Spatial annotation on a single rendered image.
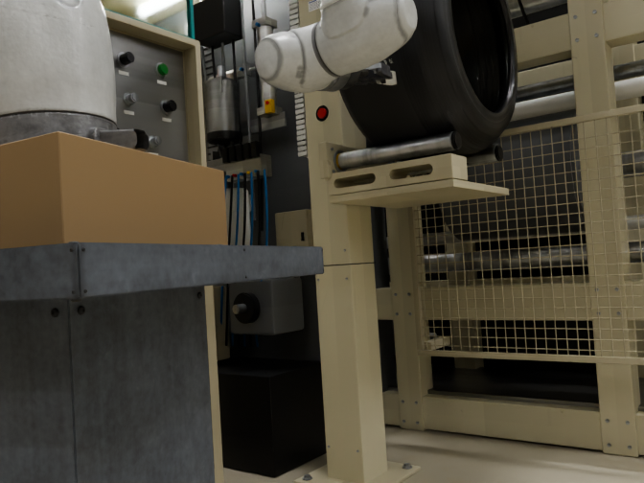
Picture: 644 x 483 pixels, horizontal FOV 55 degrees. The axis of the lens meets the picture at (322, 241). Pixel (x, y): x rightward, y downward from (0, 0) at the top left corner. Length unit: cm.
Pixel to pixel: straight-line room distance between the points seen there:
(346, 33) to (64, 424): 73
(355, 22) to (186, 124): 85
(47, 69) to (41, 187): 19
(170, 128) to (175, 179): 99
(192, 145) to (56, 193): 118
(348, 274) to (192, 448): 100
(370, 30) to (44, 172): 61
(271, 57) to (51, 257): 71
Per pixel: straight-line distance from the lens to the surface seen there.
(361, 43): 106
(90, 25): 81
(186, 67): 183
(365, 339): 178
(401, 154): 156
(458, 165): 150
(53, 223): 61
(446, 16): 150
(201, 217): 80
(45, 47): 78
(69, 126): 75
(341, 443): 183
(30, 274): 48
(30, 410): 68
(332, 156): 166
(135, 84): 171
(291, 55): 110
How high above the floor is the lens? 62
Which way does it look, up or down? 2 degrees up
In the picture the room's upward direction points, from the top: 4 degrees counter-clockwise
